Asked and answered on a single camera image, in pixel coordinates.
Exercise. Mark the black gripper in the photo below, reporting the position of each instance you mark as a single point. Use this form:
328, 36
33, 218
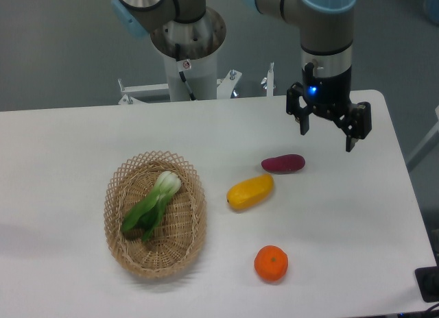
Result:
329, 98

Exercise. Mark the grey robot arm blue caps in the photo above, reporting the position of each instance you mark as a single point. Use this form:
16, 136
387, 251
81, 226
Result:
188, 33

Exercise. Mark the woven wicker basket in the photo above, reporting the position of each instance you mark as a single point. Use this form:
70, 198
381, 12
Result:
177, 240

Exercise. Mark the purple sweet potato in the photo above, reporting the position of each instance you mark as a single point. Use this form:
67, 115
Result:
289, 163

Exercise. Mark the white table leg at right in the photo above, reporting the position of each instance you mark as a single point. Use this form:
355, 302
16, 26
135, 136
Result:
424, 147

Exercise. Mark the yellow mango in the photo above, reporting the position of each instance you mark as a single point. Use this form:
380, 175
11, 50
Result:
250, 192

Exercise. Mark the orange tangerine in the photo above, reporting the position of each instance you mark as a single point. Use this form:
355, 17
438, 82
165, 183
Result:
271, 263

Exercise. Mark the black device at table edge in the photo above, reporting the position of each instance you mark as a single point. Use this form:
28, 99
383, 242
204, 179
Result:
427, 279

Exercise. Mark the green bok choy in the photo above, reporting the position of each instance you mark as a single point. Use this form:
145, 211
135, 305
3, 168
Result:
148, 213

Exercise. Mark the white metal base frame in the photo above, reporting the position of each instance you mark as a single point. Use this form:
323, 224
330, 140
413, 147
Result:
225, 89

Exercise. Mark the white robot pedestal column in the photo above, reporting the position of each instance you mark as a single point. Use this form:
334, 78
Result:
198, 75

